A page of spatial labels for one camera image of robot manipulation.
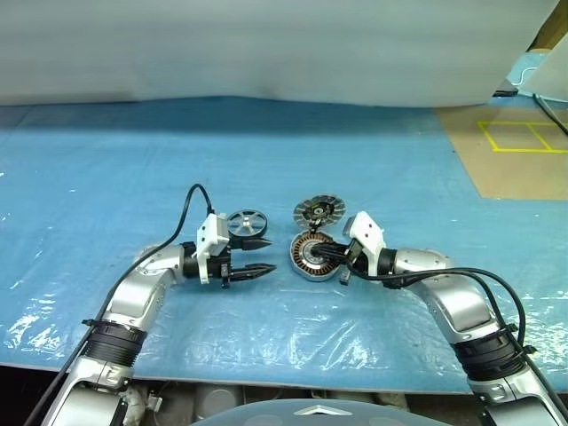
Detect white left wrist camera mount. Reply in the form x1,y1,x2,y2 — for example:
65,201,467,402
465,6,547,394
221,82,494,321
196,213,231,285

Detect yellow tape grid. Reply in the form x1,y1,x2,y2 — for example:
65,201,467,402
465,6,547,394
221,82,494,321
477,120,568,154

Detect grey dome with logo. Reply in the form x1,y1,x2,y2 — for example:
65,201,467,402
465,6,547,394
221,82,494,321
188,398,449,426

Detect silver spoked motor rotor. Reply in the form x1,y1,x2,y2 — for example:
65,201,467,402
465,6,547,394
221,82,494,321
225,208,269,243

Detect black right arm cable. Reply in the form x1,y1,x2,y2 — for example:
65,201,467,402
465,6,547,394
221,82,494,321
354,265,568,418

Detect brown cardboard sheet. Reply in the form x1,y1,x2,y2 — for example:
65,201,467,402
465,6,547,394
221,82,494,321
434,106,568,201

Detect blue plastic table sheet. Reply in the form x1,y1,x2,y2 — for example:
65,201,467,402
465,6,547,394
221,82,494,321
0,95,568,394

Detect silver motor stator copper windings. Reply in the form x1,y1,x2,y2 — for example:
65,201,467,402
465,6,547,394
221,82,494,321
288,233,345,283

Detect white foam backdrop sheet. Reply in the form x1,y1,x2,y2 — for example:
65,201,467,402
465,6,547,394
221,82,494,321
0,0,560,107

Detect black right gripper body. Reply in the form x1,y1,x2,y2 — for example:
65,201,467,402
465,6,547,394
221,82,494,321
338,241,370,286

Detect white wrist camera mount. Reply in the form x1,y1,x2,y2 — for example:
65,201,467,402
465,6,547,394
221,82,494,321
341,211,386,279
196,213,231,285

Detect white slanted board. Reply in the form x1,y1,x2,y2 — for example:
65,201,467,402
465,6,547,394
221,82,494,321
521,35,568,103

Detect thin black background cable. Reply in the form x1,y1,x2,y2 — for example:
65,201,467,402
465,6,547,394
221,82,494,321
534,92,568,134

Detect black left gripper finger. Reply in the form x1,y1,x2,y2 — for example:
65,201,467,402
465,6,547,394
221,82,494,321
228,264,279,284
228,237,273,252

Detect finned silver motor end cap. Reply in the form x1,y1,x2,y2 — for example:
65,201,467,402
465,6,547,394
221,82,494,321
292,194,346,231

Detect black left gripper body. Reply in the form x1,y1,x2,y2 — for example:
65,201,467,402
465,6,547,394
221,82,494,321
208,241,235,290

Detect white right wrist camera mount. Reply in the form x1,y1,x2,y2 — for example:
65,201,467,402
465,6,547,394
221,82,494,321
341,211,386,279

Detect pale cylinder below table edge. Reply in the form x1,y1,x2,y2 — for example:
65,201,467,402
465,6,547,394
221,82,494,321
194,384,244,416

